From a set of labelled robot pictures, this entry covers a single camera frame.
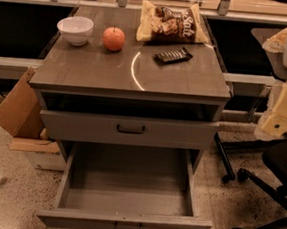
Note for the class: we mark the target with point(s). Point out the red apple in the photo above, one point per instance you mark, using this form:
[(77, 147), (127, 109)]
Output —
[(113, 38)]

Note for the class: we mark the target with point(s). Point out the grey upper drawer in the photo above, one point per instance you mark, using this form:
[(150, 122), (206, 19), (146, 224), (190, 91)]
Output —
[(128, 130)]

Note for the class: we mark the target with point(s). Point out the grey drawer cabinet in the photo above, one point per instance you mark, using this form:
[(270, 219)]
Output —
[(94, 80)]

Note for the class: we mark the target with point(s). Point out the open grey lower drawer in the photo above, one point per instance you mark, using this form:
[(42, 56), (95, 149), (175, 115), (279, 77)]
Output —
[(112, 186)]

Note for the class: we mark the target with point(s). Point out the black snack bar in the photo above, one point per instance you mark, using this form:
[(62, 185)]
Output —
[(170, 57)]

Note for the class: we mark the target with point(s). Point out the yellow brown chip bag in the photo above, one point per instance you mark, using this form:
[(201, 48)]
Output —
[(160, 23)]

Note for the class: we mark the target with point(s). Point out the white bowl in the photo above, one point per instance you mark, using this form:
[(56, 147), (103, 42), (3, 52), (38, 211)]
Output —
[(76, 30)]

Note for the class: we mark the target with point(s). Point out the brown cardboard box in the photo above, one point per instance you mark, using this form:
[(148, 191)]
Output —
[(20, 117)]

